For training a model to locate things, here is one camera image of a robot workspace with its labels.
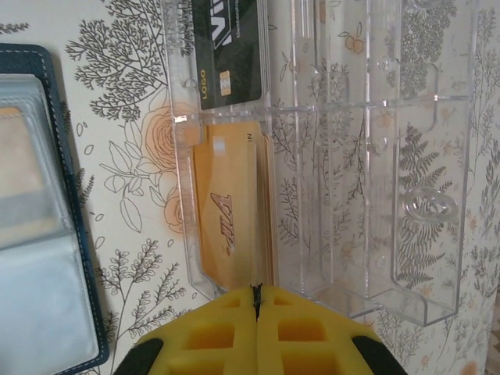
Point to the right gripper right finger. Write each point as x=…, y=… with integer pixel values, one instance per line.
x=304, y=336

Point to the gold VIP card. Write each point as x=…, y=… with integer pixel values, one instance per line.
x=226, y=187

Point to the tan sleeved credit card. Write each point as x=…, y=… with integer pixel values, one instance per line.
x=23, y=156

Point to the black VIP card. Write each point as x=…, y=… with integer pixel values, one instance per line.
x=230, y=58

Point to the clear acrylic card organizer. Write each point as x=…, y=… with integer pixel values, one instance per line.
x=390, y=176

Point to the plain gold credit card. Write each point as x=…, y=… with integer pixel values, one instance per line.
x=269, y=203

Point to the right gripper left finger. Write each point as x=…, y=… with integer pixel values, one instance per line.
x=211, y=336

